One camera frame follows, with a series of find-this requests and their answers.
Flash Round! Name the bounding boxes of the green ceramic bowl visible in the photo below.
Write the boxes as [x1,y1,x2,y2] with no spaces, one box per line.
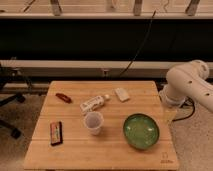
[123,113,160,150]

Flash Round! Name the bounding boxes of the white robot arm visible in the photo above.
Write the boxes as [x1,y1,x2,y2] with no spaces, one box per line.
[159,60,213,112]

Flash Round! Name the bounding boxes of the white rectangular sponge block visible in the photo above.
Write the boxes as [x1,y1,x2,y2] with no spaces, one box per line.
[115,88,130,102]

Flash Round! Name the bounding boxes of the white plastic bottle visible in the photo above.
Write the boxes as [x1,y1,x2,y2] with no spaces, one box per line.
[80,95,110,114]

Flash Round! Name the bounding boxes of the clear plastic cup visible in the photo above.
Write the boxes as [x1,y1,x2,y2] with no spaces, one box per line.
[84,112,104,135]

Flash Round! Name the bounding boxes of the dark red small tool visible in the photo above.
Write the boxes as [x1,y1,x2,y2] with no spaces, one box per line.
[56,93,72,103]

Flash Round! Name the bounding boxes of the wooden table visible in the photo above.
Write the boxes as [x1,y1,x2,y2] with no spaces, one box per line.
[24,81,179,171]

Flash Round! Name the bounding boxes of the black red rectangular box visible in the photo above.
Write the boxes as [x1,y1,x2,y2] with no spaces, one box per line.
[50,121,63,146]

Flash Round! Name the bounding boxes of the black hanging cable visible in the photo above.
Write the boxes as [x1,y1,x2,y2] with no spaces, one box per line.
[118,9,157,77]

